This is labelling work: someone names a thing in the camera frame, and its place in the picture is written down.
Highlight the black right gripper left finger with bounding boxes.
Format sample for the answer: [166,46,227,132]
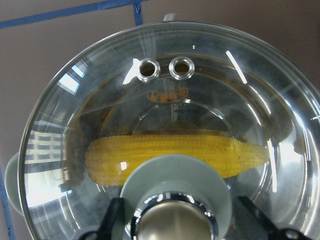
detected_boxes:
[78,197,125,240]

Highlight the yellow corn cob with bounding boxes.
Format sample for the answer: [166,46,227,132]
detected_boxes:
[84,129,270,186]

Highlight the pale green cooking pot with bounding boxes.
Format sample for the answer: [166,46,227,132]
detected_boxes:
[4,12,320,240]

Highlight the glass pot lid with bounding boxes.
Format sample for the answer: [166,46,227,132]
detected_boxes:
[17,21,320,240]

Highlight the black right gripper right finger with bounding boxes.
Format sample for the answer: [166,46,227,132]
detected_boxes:
[237,196,311,240]

